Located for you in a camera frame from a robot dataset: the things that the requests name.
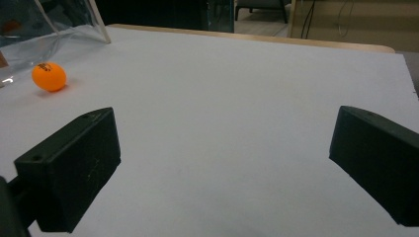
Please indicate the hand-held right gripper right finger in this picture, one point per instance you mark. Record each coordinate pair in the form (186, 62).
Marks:
(378, 164)

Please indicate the dark chair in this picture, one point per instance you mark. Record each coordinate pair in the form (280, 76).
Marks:
(260, 4)

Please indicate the orange table tennis ball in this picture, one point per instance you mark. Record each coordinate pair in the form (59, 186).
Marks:
(49, 77)

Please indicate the transparent bag with beige trim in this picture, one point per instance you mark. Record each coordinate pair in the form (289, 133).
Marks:
(69, 19)

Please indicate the dark cabinet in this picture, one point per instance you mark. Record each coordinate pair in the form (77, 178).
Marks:
(158, 15)

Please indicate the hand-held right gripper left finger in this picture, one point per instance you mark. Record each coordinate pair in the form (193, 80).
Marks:
(69, 171)

